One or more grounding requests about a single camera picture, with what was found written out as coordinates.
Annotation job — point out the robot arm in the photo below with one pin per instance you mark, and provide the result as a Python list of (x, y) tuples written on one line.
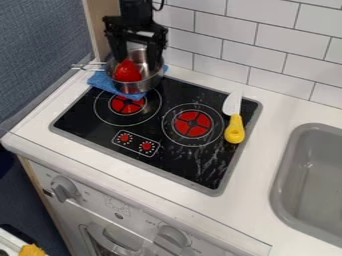
[(135, 10)]

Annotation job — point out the toy stove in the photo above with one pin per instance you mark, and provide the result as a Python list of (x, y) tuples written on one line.
[(156, 128)]

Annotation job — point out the silver pot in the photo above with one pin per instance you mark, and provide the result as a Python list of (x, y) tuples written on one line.
[(139, 75)]

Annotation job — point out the red toy strawberry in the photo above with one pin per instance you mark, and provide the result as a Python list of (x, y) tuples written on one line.
[(127, 71)]

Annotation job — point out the blue cloth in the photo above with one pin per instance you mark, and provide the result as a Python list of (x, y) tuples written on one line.
[(101, 82)]

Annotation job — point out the toy sink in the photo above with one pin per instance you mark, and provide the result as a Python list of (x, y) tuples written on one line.
[(309, 185)]

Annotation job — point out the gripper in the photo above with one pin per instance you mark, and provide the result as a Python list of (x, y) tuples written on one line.
[(133, 27)]

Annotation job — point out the yellow toy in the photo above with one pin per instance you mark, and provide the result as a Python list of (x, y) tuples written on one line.
[(31, 250)]

